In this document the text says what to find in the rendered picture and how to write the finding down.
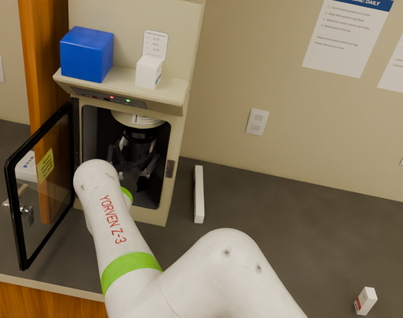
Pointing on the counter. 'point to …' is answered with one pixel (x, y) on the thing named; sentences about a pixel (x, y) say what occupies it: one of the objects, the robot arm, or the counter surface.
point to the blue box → (86, 54)
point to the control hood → (128, 77)
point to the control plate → (110, 98)
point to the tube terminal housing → (178, 29)
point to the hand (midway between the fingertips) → (138, 142)
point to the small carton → (148, 72)
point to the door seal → (17, 188)
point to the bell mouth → (132, 120)
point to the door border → (13, 192)
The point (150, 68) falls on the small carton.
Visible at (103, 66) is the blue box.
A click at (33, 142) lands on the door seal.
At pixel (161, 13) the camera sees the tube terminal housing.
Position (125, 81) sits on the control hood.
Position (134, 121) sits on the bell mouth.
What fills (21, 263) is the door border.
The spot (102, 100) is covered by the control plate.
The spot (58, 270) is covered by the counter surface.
